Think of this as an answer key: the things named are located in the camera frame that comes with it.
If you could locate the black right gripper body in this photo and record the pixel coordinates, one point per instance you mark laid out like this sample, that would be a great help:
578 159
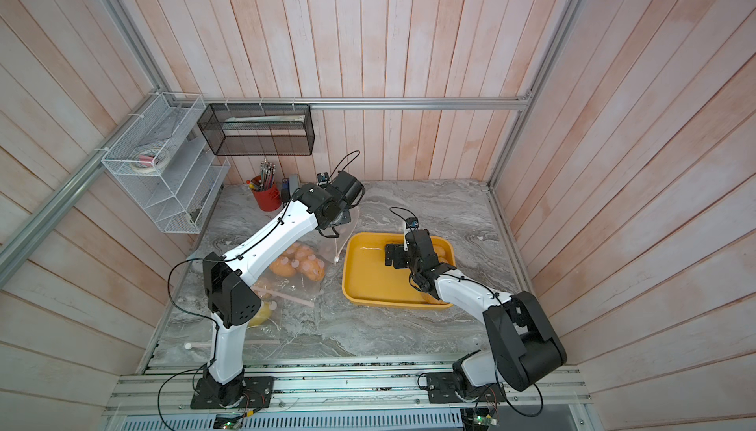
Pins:
403 259

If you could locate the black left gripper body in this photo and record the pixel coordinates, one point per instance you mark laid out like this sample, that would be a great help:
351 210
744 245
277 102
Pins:
341 217

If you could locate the clear zipper bag pink zip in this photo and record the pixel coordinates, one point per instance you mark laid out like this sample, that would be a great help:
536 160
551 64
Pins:
269 305

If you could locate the clear zipper bag pink dots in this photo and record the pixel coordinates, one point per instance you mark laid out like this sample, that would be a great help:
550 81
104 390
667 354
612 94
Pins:
346 226

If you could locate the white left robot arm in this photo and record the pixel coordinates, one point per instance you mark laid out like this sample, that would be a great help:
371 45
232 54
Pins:
228 278

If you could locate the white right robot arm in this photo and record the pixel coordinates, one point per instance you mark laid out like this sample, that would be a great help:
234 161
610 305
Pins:
523 346

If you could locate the blue black stapler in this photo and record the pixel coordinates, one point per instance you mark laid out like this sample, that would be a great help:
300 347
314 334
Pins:
285 191

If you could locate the yellow plastic tray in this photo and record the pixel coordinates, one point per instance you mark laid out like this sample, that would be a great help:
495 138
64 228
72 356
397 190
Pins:
368 281

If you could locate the red pen cup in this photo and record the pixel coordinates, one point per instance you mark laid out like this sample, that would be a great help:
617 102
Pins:
268 200

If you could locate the tape roll on shelf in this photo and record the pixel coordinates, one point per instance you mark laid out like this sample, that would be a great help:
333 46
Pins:
149 160

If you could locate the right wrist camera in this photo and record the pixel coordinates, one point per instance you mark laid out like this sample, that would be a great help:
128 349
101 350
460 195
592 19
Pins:
411 224

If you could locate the black mesh wall basket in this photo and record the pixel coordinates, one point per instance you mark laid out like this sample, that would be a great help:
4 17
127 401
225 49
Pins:
258 129

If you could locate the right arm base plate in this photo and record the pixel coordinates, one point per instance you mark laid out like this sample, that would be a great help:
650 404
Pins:
455 387

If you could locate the white wire shelf rack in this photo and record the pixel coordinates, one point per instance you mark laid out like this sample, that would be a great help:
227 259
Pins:
180 198

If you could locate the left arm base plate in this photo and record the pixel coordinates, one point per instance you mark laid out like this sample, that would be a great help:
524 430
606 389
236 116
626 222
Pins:
248 392

